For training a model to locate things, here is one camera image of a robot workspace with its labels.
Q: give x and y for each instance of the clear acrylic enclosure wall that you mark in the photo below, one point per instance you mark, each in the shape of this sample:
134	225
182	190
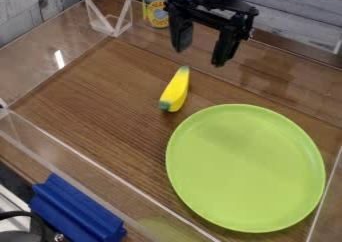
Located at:
80	84

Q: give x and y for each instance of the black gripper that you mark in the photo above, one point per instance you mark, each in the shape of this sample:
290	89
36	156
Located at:
230	16

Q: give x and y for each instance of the blue plastic block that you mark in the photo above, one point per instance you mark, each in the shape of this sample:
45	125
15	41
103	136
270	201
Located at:
78	216

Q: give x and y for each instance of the yellow labelled tin can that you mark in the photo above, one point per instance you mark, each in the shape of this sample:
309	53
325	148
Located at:
155	14

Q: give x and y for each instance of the green plastic plate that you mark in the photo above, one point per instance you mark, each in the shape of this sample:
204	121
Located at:
245	168

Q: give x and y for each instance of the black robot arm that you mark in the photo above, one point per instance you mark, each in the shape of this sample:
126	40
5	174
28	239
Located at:
229	16

